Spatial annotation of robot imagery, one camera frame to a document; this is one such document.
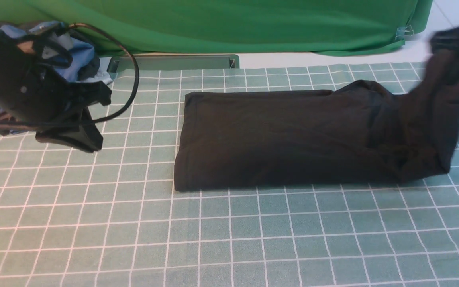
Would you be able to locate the green checkered table cloth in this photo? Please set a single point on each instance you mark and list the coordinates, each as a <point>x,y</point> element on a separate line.
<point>113,219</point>

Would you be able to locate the dark gray long-sleeve top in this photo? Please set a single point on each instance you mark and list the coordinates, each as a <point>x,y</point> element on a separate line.
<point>361,133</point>

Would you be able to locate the green backdrop cloth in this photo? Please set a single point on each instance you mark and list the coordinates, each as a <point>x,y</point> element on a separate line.
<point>337,28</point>

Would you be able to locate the blue crumpled garment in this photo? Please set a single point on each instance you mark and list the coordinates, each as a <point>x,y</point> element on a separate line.
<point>78,56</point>

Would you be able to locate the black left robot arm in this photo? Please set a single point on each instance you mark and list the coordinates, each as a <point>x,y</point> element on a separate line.
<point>34,97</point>

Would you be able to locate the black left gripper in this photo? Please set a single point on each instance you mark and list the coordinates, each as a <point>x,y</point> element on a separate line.
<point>72,126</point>

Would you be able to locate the white crumpled garment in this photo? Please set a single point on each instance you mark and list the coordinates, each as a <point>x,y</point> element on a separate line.
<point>104,73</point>

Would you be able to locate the metal binder clip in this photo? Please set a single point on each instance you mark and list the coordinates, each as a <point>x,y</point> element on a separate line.
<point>403,32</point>

